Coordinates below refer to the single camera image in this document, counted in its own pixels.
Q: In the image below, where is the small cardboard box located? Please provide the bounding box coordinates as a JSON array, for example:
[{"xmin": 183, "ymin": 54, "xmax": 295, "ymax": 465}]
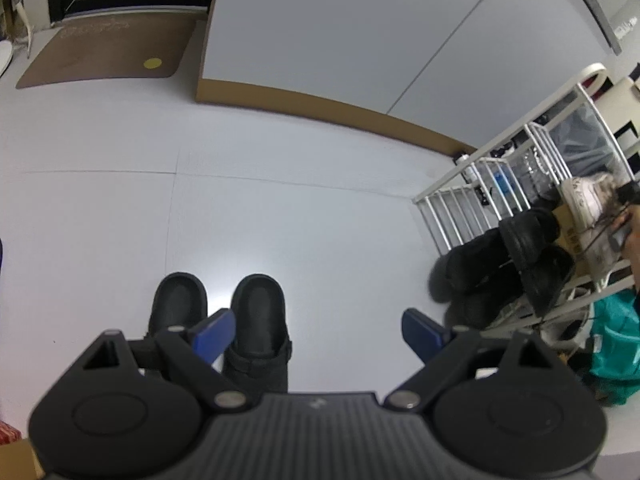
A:
[{"xmin": 0, "ymin": 437, "xmax": 43, "ymax": 480}]

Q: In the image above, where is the brown door mat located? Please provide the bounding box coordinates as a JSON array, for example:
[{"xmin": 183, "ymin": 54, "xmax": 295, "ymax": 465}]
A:
[{"xmin": 15, "ymin": 12, "xmax": 197, "ymax": 91}]

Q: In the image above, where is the person's right forearm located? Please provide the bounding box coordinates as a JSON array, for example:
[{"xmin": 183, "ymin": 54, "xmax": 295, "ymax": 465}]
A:
[{"xmin": 625, "ymin": 207, "xmax": 640, "ymax": 281}]

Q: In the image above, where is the teal plastic bag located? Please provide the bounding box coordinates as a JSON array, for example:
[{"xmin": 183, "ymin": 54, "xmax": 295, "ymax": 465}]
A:
[{"xmin": 587, "ymin": 290, "xmax": 640, "ymax": 406}]

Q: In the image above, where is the grey plastic bag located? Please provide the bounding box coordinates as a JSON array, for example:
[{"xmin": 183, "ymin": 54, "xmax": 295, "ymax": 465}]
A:
[{"xmin": 547, "ymin": 105, "xmax": 631, "ymax": 181}]

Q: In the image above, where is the black lace-up sneaker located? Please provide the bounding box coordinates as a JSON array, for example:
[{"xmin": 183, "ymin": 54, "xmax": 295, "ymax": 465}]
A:
[
  {"xmin": 444, "ymin": 267, "xmax": 538, "ymax": 330},
  {"xmin": 431, "ymin": 227, "xmax": 518, "ymax": 303}
]

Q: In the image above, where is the black buckle clog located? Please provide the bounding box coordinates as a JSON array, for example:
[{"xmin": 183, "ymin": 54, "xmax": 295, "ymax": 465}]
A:
[
  {"xmin": 147, "ymin": 272, "xmax": 208, "ymax": 341},
  {"xmin": 222, "ymin": 274, "xmax": 293, "ymax": 395}
]

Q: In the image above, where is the white shoe rack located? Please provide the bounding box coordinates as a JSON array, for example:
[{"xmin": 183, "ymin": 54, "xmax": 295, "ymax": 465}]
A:
[{"xmin": 412, "ymin": 62, "xmax": 640, "ymax": 333}]

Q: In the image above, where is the white folded rack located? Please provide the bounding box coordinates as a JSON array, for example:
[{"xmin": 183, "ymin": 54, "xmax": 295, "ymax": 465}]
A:
[{"xmin": 0, "ymin": 0, "xmax": 35, "ymax": 58}]

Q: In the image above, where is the large water bottle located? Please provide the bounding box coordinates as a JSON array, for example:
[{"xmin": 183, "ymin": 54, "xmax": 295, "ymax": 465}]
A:
[{"xmin": 492, "ymin": 152, "xmax": 561, "ymax": 201}]

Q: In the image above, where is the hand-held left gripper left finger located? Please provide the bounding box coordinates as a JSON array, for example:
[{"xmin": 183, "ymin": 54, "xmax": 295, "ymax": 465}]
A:
[{"xmin": 65, "ymin": 308, "xmax": 253, "ymax": 415}]

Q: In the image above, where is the white cabinet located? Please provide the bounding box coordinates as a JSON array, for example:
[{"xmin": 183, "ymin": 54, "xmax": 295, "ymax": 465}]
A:
[{"xmin": 195, "ymin": 0, "xmax": 623, "ymax": 157}]

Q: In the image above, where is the black chunky strap clog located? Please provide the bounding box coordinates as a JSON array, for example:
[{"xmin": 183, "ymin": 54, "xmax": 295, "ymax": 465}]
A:
[
  {"xmin": 520, "ymin": 245, "xmax": 577, "ymax": 317},
  {"xmin": 498, "ymin": 208, "xmax": 561, "ymax": 271}
]

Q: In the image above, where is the cream thermos jug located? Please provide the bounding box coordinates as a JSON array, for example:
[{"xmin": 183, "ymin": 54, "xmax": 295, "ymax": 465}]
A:
[{"xmin": 592, "ymin": 77, "xmax": 640, "ymax": 131}]

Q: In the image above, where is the white plastic bag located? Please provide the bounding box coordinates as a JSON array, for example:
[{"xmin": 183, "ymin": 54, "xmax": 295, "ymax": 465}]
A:
[{"xmin": 542, "ymin": 310, "xmax": 596, "ymax": 361}]

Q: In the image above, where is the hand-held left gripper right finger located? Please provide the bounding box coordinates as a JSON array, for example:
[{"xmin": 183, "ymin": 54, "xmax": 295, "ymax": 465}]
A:
[{"xmin": 384, "ymin": 308, "xmax": 571, "ymax": 415}]

